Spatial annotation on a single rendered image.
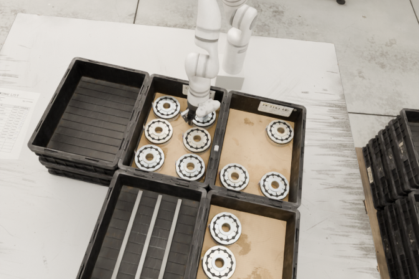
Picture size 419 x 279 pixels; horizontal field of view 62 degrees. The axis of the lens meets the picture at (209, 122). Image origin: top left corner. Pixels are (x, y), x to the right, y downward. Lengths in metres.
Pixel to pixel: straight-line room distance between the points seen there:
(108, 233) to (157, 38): 0.97
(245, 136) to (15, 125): 0.92
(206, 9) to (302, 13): 2.24
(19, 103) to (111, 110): 0.44
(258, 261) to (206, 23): 0.74
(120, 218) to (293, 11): 2.42
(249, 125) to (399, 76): 1.90
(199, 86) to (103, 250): 0.59
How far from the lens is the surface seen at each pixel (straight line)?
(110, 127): 1.35
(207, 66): 1.03
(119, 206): 1.22
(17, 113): 1.63
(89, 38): 1.81
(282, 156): 1.34
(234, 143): 1.32
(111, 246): 1.19
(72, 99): 1.44
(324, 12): 3.27
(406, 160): 1.98
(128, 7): 3.01
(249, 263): 1.19
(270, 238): 1.22
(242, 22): 1.32
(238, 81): 1.56
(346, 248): 1.45
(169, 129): 1.29
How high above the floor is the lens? 1.98
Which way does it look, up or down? 59 degrees down
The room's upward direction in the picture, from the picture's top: 11 degrees clockwise
